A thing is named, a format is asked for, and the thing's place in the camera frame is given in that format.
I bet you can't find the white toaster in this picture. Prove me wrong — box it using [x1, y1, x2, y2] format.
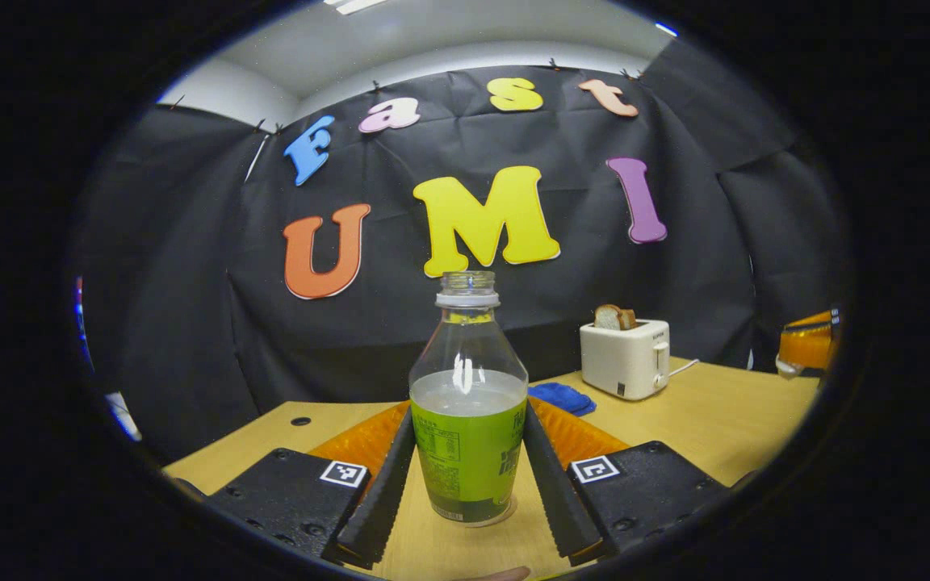
[580, 320, 671, 401]

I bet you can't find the black backdrop cloth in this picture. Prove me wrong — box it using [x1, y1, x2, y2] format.
[82, 36, 849, 465]

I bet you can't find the toast bread slice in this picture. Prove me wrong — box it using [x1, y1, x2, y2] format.
[594, 304, 638, 332]

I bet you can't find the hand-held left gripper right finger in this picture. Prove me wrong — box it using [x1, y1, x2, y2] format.
[522, 395, 729, 563]

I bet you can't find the green label water bottle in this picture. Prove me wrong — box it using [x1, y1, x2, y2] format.
[408, 271, 530, 527]

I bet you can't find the blue towel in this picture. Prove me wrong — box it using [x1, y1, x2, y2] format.
[528, 382, 597, 417]

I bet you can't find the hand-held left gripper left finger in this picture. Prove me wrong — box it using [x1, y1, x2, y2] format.
[207, 401, 417, 568]

